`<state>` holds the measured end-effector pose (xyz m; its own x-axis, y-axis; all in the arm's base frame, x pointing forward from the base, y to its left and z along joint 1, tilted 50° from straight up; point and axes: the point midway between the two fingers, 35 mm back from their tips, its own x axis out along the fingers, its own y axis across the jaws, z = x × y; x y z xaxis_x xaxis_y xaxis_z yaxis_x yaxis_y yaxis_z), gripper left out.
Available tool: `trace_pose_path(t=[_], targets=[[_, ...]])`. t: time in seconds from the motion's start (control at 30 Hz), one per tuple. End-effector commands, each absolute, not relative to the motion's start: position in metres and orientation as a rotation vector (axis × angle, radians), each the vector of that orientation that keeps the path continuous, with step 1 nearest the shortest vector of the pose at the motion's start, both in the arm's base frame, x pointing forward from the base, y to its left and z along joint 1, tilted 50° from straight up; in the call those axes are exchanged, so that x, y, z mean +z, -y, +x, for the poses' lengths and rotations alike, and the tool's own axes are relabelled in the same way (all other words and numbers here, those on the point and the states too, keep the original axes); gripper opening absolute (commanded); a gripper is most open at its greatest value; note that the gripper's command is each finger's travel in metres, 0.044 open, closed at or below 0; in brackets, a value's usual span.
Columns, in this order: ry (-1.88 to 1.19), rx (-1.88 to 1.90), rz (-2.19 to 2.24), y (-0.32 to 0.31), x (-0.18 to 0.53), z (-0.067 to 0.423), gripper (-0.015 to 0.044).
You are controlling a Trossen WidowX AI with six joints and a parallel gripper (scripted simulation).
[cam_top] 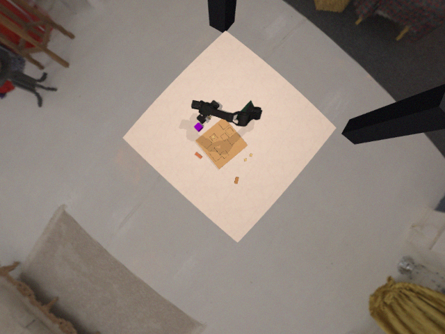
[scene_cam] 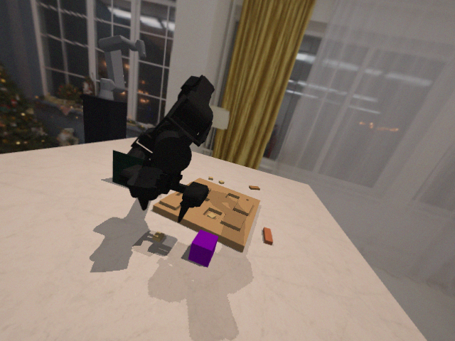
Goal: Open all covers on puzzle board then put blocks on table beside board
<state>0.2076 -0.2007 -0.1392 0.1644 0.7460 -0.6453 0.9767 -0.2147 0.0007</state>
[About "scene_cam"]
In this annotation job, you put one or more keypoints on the purple cube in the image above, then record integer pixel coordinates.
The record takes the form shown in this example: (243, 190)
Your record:
(203, 247)

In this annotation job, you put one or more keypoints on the orange-red rectangular block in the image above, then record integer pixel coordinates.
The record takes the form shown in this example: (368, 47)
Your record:
(267, 235)

